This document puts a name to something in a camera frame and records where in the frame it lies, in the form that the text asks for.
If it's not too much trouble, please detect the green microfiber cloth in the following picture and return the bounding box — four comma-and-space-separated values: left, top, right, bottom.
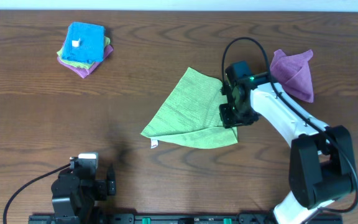
141, 67, 238, 149

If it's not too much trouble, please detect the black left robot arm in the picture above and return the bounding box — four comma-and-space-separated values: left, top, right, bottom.
51, 162, 116, 224

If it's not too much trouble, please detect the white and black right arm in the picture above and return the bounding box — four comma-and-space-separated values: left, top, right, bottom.
219, 72, 358, 223

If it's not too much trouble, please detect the crumpled purple cloth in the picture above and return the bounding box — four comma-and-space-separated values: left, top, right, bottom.
270, 49, 314, 103

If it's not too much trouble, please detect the folded green cloth in stack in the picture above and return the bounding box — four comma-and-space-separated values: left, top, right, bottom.
57, 36, 113, 70

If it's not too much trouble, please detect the folded purple cloth in stack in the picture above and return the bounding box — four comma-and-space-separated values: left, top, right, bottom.
57, 49, 114, 78

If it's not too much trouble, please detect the folded blue cloth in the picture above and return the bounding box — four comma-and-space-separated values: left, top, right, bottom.
61, 22, 105, 63

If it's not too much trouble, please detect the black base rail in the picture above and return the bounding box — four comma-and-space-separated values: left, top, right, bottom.
28, 213, 343, 224

